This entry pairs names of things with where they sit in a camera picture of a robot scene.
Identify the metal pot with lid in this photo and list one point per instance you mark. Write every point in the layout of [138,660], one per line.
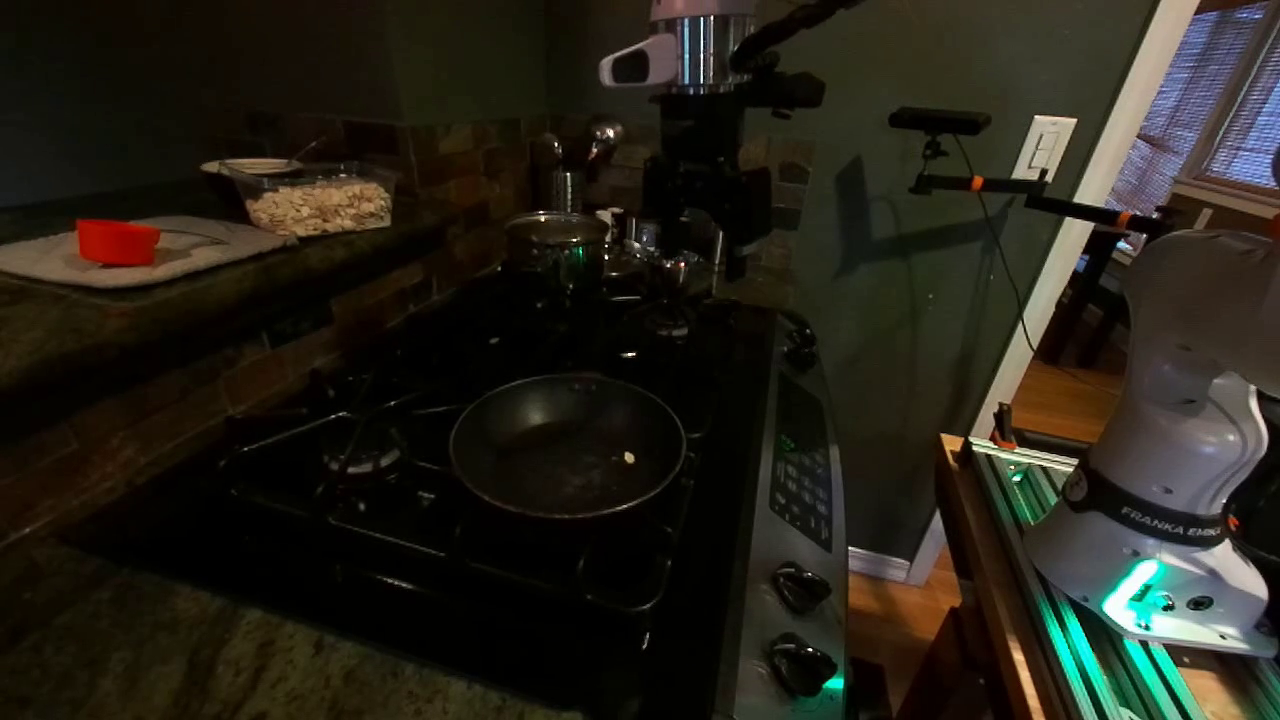
[555,243]

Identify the round gas burner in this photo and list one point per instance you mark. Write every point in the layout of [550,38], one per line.
[362,448]

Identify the metal spoon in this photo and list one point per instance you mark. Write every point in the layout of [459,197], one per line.
[606,137]

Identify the window with blinds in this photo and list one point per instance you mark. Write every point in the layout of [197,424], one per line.
[1225,105]

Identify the black stove knob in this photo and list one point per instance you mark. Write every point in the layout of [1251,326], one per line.
[797,341]
[800,665]
[800,589]

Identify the white cutting board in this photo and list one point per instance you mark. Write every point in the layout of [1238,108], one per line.
[202,247]

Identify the black gas stove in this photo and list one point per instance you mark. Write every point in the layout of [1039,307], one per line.
[745,441]

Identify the wooden robot cart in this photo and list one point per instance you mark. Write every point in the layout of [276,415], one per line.
[992,574]

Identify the shiny metal kettle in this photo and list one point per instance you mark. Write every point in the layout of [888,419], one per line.
[643,262]

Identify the red bowl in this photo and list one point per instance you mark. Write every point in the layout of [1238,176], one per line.
[119,243]

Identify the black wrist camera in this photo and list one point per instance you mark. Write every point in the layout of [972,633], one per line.
[786,89]

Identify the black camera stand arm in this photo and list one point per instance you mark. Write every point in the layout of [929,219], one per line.
[1024,192]

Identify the metal utensil holder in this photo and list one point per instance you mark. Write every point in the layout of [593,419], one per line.
[566,190]

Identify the black frying pan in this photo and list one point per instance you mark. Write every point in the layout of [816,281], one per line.
[566,446]

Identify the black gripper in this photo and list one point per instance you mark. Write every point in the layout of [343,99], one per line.
[707,164]

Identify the white light switch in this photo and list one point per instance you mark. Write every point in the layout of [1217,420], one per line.
[1045,144]

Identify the glass container with food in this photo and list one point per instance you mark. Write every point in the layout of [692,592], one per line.
[321,205]

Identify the white plate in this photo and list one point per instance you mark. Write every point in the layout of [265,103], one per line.
[244,164]

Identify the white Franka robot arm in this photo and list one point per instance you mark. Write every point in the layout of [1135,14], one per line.
[1184,441]

